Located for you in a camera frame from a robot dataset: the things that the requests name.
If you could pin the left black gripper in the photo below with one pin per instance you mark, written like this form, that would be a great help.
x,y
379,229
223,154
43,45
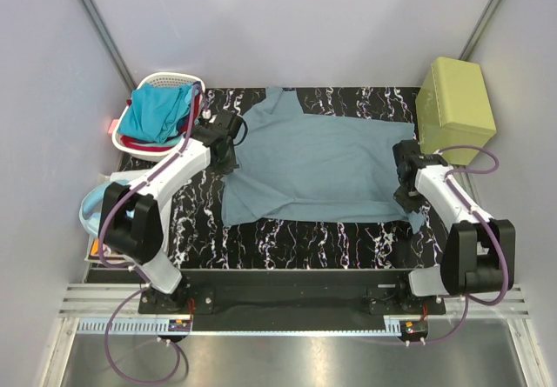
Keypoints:
x,y
227,159

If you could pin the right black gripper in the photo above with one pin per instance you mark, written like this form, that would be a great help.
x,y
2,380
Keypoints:
x,y
406,203

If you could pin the grey-blue t shirt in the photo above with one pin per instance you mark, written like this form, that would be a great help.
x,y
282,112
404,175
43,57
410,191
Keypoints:
x,y
314,168

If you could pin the white laundry basket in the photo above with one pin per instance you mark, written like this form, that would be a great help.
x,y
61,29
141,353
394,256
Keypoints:
x,y
162,79

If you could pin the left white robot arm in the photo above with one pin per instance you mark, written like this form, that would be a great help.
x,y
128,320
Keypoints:
x,y
131,220

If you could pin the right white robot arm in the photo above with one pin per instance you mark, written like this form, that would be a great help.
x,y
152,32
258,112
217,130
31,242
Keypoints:
x,y
479,257

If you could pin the white paper stack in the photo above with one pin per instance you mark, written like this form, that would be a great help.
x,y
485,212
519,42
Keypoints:
x,y
165,211

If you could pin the teal t shirt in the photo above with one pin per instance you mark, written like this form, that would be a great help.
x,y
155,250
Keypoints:
x,y
156,114

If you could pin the green box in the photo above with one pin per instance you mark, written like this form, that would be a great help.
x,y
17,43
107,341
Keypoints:
x,y
454,111

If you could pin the black marble mat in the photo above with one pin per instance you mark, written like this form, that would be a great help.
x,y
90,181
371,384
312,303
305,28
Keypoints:
x,y
199,240

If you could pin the pink cube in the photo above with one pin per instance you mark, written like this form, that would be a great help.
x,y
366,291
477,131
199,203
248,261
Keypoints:
x,y
112,126

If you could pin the light blue headphones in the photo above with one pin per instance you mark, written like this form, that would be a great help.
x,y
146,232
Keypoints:
x,y
89,213

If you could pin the purple orange book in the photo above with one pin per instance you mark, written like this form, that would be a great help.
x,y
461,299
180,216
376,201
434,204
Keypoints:
x,y
109,254

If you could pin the right controller board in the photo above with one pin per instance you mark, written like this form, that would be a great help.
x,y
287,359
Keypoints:
x,y
413,327

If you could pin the controller board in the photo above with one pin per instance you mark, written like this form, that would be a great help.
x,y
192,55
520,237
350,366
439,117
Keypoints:
x,y
180,325
413,327

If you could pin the left controller board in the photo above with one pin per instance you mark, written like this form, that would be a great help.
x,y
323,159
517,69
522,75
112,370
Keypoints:
x,y
180,325

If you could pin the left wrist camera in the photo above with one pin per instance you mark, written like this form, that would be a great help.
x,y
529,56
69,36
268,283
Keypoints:
x,y
208,116

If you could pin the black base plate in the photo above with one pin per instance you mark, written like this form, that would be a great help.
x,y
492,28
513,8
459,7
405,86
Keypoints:
x,y
291,300

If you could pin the slotted cable duct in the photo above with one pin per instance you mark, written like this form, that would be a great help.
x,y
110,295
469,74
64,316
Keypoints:
x,y
124,326

